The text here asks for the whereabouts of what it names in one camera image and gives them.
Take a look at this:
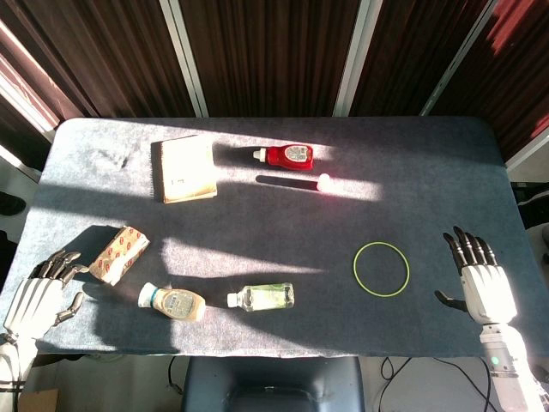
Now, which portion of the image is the black shoe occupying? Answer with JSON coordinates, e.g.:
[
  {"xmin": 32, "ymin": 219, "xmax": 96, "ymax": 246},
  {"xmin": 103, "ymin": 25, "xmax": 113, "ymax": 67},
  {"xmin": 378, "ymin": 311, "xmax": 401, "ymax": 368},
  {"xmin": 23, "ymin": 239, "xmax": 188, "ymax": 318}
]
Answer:
[{"xmin": 0, "ymin": 191, "xmax": 27, "ymax": 217}]

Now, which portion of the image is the red patterned snack box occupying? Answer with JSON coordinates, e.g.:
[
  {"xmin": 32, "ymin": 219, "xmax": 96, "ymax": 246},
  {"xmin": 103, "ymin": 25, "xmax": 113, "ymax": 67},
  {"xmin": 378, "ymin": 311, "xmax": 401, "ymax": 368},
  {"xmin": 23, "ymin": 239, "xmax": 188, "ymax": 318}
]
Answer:
[{"xmin": 88, "ymin": 225, "xmax": 152, "ymax": 287}]

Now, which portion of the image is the red ketchup bottle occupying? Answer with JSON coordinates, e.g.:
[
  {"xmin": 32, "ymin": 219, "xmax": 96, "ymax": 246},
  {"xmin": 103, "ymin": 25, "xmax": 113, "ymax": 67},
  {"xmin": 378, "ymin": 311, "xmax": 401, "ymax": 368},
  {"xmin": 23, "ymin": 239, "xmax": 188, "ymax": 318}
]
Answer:
[{"xmin": 251, "ymin": 144, "xmax": 315, "ymax": 172}]

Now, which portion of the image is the thin black cable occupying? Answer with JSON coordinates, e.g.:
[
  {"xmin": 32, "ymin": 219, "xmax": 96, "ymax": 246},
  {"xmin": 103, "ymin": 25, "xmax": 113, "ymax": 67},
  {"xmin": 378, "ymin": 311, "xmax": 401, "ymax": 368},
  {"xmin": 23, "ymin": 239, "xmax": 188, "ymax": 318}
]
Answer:
[{"xmin": 166, "ymin": 355, "xmax": 186, "ymax": 395}]

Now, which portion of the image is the brown spiral notebook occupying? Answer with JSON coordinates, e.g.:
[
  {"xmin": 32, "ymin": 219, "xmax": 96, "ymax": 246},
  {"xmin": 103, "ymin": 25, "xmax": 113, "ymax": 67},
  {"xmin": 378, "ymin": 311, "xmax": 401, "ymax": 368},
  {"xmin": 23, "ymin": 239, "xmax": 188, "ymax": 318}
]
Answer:
[{"xmin": 150, "ymin": 134, "xmax": 219, "ymax": 205}]

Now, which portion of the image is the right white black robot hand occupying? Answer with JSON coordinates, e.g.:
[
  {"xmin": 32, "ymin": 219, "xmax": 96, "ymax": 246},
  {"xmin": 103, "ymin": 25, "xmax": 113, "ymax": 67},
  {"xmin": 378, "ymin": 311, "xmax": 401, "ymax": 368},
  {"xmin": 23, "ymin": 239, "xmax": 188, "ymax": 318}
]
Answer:
[{"xmin": 434, "ymin": 226, "xmax": 518, "ymax": 325}]

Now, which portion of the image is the clear plastic water bottle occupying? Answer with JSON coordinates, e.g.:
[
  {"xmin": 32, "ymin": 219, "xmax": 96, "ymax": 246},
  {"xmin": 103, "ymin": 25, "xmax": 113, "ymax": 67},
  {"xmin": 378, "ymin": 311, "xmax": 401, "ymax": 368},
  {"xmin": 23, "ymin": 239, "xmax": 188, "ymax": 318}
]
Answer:
[{"xmin": 226, "ymin": 282, "xmax": 296, "ymax": 310}]

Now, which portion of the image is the brown cardboard box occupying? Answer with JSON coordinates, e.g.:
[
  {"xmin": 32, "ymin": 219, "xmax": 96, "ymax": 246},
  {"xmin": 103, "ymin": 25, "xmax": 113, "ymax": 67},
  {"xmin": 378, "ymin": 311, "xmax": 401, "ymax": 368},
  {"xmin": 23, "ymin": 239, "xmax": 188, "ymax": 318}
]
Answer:
[{"xmin": 19, "ymin": 388, "xmax": 60, "ymax": 412}]

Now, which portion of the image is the grey blue table cloth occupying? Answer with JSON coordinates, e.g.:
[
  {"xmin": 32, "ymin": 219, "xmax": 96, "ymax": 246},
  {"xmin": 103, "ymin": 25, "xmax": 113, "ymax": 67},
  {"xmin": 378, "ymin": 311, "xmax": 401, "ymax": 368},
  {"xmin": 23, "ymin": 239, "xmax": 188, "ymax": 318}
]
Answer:
[{"xmin": 0, "ymin": 116, "xmax": 544, "ymax": 360}]

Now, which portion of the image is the thin yellow ring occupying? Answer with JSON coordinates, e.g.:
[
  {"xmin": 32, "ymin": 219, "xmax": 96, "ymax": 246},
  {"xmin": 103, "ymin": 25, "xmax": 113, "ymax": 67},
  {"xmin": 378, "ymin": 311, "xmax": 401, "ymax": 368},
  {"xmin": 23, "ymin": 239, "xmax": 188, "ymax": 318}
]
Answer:
[{"xmin": 353, "ymin": 241, "xmax": 411, "ymax": 298}]

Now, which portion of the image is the black cable loop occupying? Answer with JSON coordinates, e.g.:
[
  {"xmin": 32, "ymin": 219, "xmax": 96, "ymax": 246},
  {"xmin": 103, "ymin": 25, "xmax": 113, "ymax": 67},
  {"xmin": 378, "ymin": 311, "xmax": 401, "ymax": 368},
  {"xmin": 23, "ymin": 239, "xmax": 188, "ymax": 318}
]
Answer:
[{"xmin": 377, "ymin": 355, "xmax": 494, "ymax": 412}]

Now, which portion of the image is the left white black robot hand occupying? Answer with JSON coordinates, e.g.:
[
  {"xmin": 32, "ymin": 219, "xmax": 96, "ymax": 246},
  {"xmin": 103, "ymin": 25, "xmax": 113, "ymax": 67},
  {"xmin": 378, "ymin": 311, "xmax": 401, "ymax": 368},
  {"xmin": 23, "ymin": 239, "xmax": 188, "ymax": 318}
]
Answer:
[{"xmin": 3, "ymin": 251, "xmax": 90, "ymax": 340}]

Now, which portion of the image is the dark blue chair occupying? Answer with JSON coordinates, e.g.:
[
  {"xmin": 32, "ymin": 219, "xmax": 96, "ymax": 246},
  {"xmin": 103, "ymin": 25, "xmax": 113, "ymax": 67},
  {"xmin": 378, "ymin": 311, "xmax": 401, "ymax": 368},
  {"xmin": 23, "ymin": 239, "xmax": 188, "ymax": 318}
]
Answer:
[{"xmin": 180, "ymin": 355, "xmax": 366, "ymax": 412}]

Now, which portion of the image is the beige sauce bottle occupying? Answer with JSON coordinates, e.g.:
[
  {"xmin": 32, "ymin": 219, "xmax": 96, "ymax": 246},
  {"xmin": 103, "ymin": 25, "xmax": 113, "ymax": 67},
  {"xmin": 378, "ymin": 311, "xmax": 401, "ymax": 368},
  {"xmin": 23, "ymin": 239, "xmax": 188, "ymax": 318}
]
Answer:
[{"xmin": 137, "ymin": 282, "xmax": 207, "ymax": 322}]

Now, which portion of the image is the white partition post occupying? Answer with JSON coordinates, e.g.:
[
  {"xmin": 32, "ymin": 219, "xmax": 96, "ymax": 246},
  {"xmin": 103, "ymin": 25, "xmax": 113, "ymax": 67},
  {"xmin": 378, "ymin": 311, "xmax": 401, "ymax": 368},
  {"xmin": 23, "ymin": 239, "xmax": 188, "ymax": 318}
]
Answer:
[
  {"xmin": 159, "ymin": 0, "xmax": 210, "ymax": 118},
  {"xmin": 419, "ymin": 0, "xmax": 501, "ymax": 117},
  {"xmin": 332, "ymin": 0, "xmax": 385, "ymax": 117}
]

